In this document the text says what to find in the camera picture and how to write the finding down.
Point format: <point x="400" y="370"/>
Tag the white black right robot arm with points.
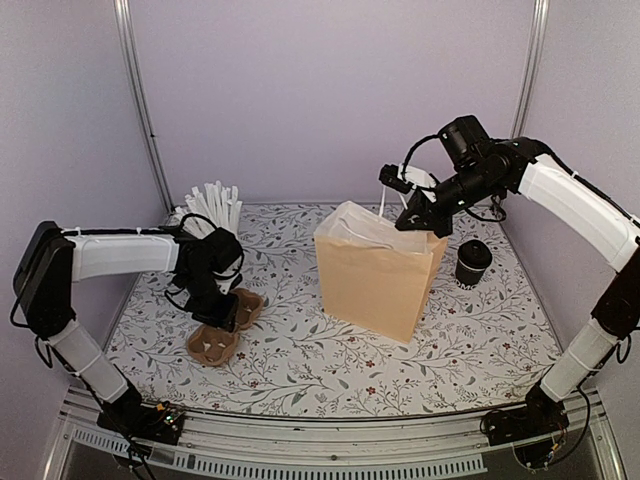
<point x="461" y="165"/>

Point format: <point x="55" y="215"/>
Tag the white wrapped straws bundle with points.
<point x="213" y="203"/>

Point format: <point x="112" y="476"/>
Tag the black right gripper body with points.
<point x="443" y="223"/>

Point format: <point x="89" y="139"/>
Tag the right aluminium frame post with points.
<point x="533" y="59"/>

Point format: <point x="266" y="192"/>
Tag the black paper coffee cup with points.
<point x="468" y="277"/>

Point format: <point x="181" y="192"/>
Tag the kraft paper takeout bag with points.
<point x="373" y="275"/>

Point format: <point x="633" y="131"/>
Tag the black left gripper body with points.
<point x="208" y="307"/>

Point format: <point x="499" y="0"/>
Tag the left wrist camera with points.
<point x="231" y="277"/>

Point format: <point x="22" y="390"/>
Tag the front aluminium rail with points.
<point x="218" y="445"/>

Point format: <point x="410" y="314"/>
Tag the left aluminium frame post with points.
<point x="132" y="66"/>

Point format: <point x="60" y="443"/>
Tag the aluminium frame post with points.
<point x="533" y="59"/>
<point x="132" y="66"/>

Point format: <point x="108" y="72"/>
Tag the floral patterned table mat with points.
<point x="471" y="349"/>

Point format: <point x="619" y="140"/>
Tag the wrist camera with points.
<point x="231" y="277"/>
<point x="403" y="180"/>

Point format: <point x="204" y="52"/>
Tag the brown pulp cup carrier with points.
<point x="212" y="347"/>

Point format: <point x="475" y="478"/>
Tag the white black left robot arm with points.
<point x="57" y="259"/>

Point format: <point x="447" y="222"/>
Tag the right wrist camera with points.
<point x="403" y="180"/>

